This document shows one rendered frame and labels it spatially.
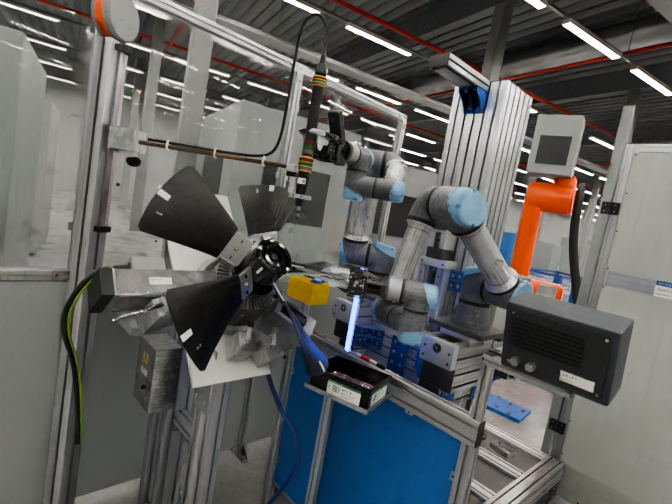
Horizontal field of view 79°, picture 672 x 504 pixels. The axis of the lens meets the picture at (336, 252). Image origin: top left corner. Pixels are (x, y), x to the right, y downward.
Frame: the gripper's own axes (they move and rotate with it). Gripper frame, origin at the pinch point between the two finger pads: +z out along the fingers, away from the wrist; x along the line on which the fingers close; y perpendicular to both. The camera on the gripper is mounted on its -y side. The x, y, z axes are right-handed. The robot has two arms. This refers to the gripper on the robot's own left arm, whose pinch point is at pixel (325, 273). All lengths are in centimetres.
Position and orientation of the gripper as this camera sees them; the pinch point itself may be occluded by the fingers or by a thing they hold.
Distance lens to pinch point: 131.5
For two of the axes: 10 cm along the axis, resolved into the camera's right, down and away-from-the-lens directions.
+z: -9.7, -1.8, 1.5
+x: -1.5, 9.7, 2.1
